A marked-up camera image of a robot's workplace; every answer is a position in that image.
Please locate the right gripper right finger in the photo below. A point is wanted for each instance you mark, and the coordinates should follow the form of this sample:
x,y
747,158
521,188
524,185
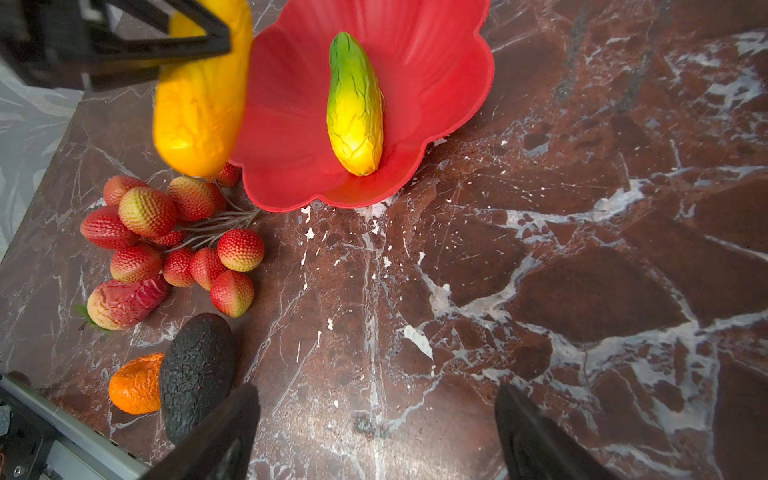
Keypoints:
x,y
535,447

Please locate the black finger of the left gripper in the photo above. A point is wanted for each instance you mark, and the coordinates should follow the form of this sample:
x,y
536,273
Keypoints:
x,y
72,45

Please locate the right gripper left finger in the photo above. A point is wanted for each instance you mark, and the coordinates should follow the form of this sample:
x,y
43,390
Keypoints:
x,y
221,445

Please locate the black fake avocado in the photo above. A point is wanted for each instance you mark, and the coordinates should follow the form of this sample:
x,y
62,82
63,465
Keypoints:
x,y
196,374

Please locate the orange fake tangerine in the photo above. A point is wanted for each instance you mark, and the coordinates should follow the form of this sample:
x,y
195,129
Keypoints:
x,y
134,388

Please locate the yellow fake fruit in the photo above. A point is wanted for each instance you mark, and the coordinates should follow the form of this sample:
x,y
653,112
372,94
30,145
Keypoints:
x,y
199,106

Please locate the green yellow fake cucumber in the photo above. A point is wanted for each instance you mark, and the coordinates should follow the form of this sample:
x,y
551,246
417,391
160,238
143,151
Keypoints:
x,y
355,107

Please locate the red flower-shaped fruit bowl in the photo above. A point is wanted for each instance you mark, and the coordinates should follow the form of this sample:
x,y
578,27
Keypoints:
x,y
434,70

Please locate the aluminium front rail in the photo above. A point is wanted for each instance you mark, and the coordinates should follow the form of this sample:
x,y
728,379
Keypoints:
x,y
39,440

